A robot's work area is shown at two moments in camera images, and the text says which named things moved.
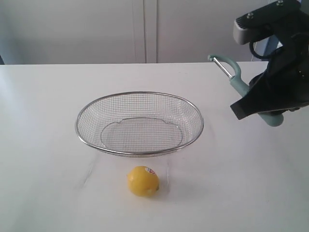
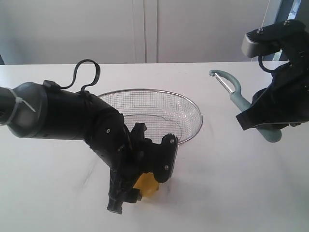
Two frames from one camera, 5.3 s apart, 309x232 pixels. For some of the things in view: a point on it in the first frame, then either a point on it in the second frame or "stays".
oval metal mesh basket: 137,123 stays
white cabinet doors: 100,32 stays
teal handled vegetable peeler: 274,119 → 272,134
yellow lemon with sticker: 142,181 stays
